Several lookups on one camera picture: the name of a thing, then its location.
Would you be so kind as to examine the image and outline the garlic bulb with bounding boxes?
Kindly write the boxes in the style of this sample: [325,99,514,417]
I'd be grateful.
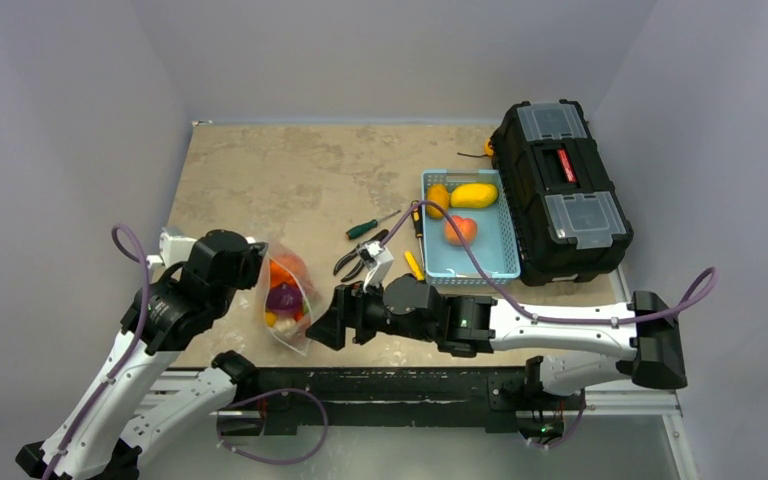
[273,318,298,336]

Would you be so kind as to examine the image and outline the clear zip top bag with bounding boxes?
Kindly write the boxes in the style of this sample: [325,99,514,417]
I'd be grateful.
[255,241,327,357]

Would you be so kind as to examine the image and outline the purple eggplant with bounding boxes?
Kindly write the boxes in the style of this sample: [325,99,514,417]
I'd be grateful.
[265,283,304,316]

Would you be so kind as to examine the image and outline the orange small pumpkin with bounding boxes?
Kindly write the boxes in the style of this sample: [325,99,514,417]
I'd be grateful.
[269,254,310,288]

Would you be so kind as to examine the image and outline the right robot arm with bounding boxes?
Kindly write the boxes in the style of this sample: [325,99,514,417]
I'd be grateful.
[305,275,688,407]

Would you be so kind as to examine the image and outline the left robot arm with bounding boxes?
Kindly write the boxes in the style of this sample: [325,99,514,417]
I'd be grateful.
[16,228,268,479]

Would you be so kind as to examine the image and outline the black yellow screwdriver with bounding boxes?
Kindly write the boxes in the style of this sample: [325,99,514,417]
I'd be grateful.
[411,200,424,258]

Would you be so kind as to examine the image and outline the peach fruit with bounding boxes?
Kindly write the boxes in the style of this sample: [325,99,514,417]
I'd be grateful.
[443,215,479,247]

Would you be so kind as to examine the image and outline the yellow lemon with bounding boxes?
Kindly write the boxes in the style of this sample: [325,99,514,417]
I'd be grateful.
[425,183,450,220]

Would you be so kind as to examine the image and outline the yellow mango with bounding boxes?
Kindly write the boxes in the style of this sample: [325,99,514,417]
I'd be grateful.
[449,183,499,209]

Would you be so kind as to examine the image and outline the yellow black tool behind box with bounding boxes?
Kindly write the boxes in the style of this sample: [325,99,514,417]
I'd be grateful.
[457,138,494,158]

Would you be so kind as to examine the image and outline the black tool box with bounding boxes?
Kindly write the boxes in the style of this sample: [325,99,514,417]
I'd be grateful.
[489,99,634,286]

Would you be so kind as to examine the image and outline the yellow handled screwdriver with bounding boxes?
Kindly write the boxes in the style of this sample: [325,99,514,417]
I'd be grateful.
[404,250,426,282]

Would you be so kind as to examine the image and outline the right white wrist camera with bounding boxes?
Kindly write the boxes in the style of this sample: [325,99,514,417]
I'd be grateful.
[358,241,394,292]

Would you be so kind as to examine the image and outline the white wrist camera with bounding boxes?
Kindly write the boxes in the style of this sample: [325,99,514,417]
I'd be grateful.
[358,241,394,292]
[146,226,197,271]

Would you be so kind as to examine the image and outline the black handled pliers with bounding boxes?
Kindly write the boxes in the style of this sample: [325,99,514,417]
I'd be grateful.
[332,229,389,283]

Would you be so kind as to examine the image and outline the green handled screwdriver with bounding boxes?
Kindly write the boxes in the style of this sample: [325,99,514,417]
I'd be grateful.
[345,209,401,240]

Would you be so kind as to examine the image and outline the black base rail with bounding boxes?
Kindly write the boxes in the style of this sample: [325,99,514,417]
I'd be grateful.
[95,367,680,439]

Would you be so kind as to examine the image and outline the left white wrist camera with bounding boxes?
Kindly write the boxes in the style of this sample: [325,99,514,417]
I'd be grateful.
[146,226,197,271]

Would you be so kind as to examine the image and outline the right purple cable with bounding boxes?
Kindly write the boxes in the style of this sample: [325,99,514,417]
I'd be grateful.
[379,202,719,452]

